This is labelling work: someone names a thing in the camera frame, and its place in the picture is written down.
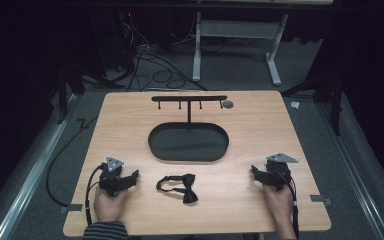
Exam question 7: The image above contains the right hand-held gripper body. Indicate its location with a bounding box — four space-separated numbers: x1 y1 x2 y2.
263 152 299 192

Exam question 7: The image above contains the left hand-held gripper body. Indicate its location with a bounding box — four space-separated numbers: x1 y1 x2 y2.
98 156 130 198

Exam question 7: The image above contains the person's left hand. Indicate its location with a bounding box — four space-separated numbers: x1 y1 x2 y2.
93 185 128 223

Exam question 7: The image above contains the person's right hand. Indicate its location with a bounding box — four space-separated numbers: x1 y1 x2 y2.
262 181 295 219

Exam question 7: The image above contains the grey tape piece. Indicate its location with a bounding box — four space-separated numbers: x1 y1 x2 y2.
59 203 84 215
309 194 333 207

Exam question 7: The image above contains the black bow tie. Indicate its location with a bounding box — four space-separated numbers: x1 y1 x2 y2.
155 173 200 205

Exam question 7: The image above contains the black hook stand with tray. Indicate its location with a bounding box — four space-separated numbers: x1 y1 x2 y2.
147 95 230 164

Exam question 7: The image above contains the black metal stand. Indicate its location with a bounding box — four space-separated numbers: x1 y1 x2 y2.
280 70 345 137
55 61 125 125

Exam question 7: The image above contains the left hand-held gripper cable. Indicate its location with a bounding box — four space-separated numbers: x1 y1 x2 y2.
84 164 105 227

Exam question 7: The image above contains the hand-held gripper cable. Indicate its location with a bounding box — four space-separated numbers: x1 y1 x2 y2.
84 164 105 227
277 168 300 240

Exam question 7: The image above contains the right hand-held gripper cable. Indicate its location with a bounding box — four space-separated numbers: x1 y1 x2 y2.
277 168 300 240

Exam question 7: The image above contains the black floor cable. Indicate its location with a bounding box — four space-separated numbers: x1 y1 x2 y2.
45 114 100 208

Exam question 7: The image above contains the aluminium floor rail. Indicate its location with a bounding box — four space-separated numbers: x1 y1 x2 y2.
315 99 384 240
0 94 80 240

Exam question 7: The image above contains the bundle of black cables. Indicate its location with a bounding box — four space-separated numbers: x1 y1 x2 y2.
114 12 209 92

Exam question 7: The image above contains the white desk frame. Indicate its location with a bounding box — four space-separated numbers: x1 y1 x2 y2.
192 11 290 88

